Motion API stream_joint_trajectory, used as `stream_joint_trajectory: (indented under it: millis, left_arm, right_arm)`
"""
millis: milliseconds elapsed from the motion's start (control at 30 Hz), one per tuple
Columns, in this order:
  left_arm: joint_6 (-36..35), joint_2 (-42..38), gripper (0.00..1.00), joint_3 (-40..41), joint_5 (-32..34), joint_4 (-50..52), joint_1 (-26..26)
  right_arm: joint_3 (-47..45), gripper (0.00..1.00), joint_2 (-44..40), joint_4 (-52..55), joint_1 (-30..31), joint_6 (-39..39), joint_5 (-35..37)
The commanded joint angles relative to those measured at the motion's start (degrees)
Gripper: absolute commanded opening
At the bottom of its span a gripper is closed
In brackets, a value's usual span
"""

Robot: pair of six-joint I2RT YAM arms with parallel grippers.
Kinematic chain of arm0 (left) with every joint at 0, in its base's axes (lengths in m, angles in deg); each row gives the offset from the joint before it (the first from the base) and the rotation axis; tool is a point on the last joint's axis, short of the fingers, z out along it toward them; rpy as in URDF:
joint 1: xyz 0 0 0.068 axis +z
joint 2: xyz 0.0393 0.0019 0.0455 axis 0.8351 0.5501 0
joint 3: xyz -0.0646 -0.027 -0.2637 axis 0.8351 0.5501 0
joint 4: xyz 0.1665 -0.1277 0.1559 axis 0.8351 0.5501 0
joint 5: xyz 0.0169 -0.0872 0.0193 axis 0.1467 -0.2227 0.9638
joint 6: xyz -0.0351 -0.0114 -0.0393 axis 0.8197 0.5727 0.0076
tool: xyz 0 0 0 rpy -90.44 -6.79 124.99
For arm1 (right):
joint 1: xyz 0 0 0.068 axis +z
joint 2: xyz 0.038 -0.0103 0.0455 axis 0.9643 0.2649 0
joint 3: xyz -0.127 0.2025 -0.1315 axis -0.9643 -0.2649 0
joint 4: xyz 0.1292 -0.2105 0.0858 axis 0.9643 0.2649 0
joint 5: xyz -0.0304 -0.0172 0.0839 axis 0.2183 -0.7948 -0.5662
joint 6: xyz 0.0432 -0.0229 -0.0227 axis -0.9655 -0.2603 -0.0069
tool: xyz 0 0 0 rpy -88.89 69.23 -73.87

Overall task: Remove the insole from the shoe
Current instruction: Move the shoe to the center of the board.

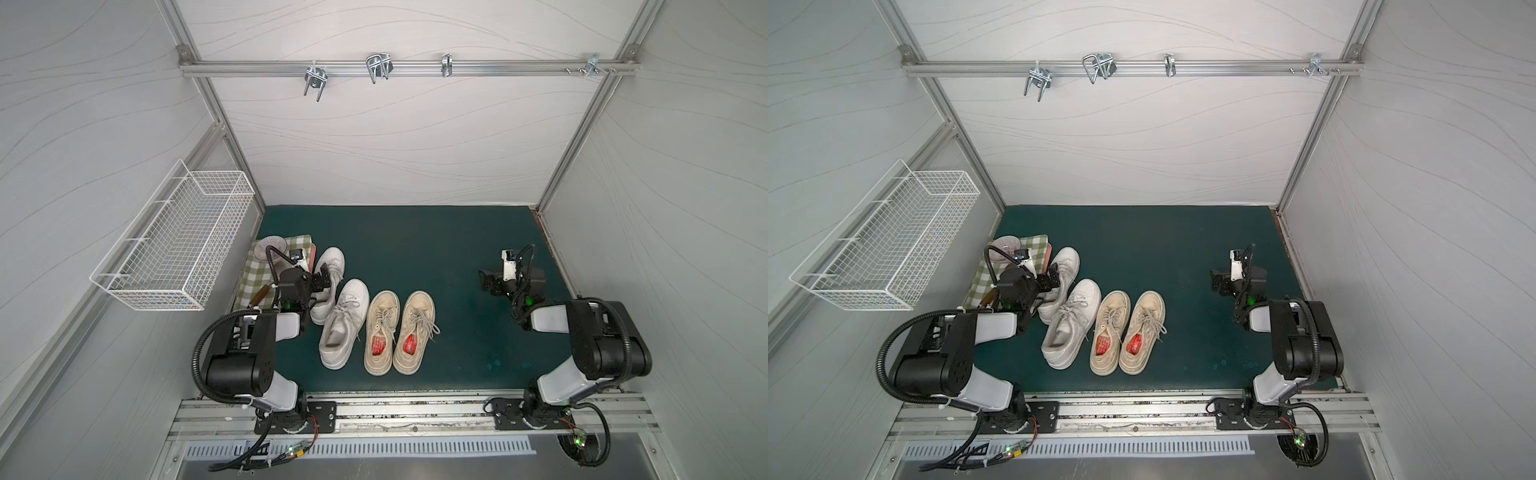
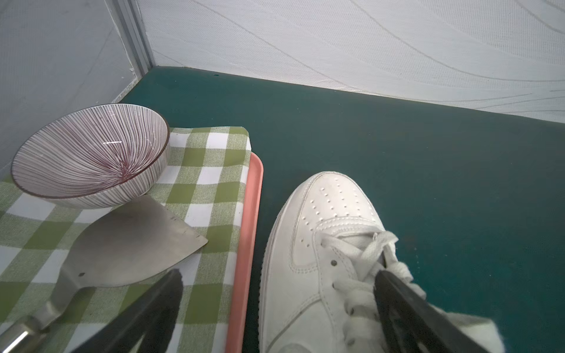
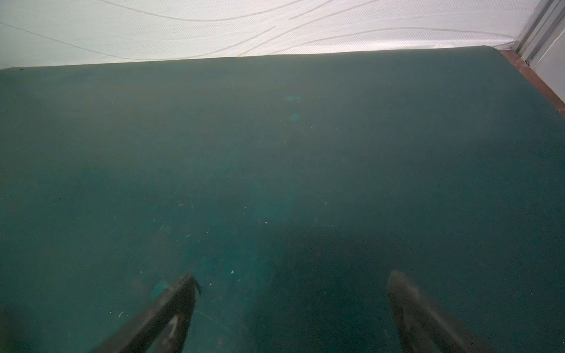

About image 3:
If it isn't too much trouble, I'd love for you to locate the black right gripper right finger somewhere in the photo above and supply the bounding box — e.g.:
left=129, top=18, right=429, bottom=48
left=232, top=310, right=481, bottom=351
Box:
left=386, top=270, right=496, bottom=352

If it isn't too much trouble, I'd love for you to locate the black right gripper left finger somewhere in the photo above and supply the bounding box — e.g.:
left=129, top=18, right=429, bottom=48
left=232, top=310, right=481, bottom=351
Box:
left=93, top=274, right=202, bottom=352

